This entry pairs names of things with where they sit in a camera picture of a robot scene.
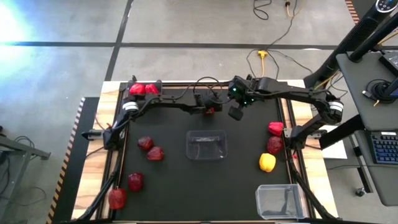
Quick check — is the dark red bell pepper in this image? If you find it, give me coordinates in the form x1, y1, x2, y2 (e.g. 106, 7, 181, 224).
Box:
267, 136, 284, 156
127, 172, 144, 192
108, 187, 127, 210
146, 146, 165, 162
137, 136, 154, 152

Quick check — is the white paper sheet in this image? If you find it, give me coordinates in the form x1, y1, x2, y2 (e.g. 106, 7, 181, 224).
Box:
322, 126, 348, 160

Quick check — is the black table mat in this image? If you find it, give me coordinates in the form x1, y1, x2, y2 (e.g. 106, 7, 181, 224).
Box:
116, 86, 292, 222

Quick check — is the grey side desk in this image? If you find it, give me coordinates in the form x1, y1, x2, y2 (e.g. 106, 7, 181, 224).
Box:
336, 51, 398, 131

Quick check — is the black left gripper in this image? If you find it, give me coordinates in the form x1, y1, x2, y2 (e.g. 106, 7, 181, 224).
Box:
193, 92, 223, 116

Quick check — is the black floor cable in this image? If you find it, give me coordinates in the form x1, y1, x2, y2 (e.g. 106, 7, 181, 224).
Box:
252, 0, 273, 21

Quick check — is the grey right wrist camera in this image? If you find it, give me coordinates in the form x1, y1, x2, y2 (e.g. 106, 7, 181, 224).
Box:
228, 105, 244, 122

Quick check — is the yellow bell pepper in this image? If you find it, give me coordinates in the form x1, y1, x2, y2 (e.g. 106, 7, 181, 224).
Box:
259, 152, 277, 173

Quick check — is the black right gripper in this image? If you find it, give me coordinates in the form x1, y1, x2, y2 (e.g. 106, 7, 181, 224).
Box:
220, 75, 259, 107

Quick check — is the black keyboard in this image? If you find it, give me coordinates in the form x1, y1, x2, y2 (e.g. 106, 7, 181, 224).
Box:
371, 131, 398, 165

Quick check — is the large clear plastic basket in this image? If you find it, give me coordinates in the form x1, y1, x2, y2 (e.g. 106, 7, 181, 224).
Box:
254, 184, 308, 220

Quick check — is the black tower fan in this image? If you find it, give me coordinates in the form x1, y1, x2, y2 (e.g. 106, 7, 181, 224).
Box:
303, 0, 398, 95

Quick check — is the black cable sleeve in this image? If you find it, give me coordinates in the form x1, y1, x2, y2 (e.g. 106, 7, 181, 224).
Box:
76, 149, 125, 221
287, 152, 335, 220

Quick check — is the small clear plastic basket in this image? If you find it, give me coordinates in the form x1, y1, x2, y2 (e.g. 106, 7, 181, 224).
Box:
185, 129, 228, 161

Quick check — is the yellow extension cord plug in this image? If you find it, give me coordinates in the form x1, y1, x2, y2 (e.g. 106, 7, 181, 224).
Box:
257, 50, 269, 78

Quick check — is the grey metal table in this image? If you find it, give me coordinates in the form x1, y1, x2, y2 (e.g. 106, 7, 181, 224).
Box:
0, 124, 51, 224

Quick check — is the clear top-left plastic container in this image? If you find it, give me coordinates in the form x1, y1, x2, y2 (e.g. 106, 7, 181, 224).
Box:
126, 79, 164, 103

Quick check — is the black flat device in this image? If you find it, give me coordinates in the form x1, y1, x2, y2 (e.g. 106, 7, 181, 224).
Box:
381, 50, 398, 75

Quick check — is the coiled black cable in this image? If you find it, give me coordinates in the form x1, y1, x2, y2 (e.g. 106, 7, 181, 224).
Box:
362, 79, 398, 105

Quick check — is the black hazard-edged floor mat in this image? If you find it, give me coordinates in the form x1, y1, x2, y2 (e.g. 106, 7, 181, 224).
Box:
46, 96, 100, 224

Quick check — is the black monitor post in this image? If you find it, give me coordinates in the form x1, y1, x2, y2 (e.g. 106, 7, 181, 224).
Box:
348, 14, 398, 63

